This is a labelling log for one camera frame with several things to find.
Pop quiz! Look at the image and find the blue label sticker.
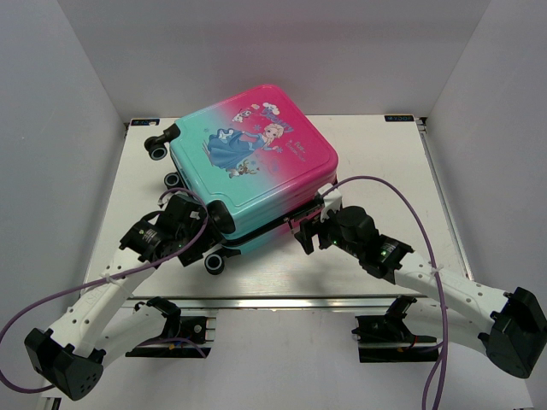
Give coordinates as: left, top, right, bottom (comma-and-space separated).
129, 119, 160, 126
384, 114, 415, 122

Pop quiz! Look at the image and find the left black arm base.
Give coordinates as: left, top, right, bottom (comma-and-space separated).
125, 316, 216, 359

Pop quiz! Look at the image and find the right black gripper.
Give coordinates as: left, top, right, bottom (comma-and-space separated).
294, 205, 362, 259

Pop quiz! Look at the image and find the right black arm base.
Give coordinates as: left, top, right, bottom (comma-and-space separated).
351, 296, 440, 364

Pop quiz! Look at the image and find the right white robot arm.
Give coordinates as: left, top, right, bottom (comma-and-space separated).
295, 206, 546, 378

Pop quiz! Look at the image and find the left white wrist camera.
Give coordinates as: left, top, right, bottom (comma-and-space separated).
157, 193, 173, 209

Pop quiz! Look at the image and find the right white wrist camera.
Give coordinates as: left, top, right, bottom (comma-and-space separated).
317, 184, 343, 222

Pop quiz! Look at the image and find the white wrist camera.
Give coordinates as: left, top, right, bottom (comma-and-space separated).
317, 184, 343, 222
157, 193, 173, 209

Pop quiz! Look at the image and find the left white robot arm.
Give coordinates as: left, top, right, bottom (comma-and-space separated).
24, 191, 208, 401

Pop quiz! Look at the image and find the pink hard-shell suitcase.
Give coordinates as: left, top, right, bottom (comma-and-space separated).
144, 85, 338, 266

